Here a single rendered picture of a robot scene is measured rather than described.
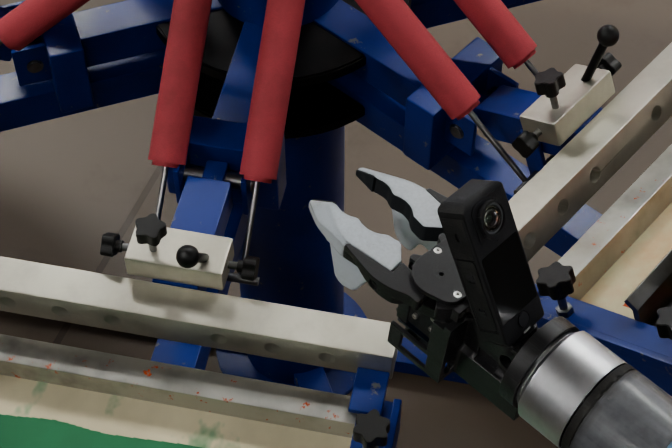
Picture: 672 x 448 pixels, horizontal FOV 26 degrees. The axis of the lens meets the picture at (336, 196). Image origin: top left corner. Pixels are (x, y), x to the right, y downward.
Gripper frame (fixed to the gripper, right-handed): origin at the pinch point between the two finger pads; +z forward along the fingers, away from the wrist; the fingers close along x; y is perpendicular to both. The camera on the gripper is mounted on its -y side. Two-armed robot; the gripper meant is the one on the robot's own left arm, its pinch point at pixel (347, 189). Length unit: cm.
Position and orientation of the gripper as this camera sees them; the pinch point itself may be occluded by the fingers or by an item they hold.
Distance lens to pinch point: 109.3
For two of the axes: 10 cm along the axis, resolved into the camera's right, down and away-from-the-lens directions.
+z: -7.0, -5.6, 4.4
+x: 7.0, -4.7, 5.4
